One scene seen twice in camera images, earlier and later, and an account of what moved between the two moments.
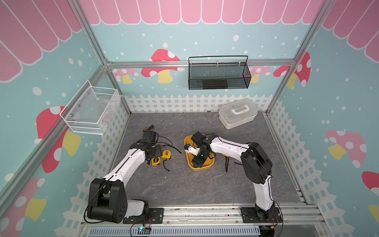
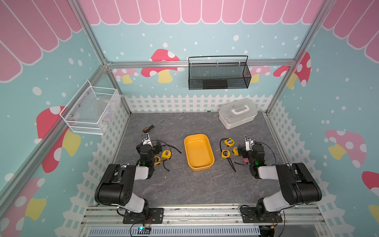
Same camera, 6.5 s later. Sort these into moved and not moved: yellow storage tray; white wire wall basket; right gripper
Moved: right gripper
Not moved: yellow storage tray; white wire wall basket
